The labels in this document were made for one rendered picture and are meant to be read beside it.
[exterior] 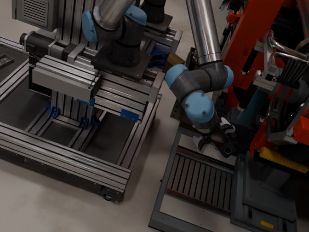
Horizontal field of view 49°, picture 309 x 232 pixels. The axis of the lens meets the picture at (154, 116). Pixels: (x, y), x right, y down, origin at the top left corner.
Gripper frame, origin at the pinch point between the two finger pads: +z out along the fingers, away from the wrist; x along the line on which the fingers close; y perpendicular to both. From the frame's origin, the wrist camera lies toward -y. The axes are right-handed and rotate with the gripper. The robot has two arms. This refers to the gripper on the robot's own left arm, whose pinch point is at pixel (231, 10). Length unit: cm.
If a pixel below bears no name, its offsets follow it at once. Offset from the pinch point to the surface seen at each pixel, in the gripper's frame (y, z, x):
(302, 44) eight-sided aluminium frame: 40, -38, 34
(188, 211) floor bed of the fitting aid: 129, 9, 0
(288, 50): 53, -50, 23
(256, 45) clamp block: 46, -37, 12
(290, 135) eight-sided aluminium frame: 91, -46, 30
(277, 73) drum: 62, -44, 21
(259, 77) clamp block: 73, -57, 10
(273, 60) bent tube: 65, -60, 14
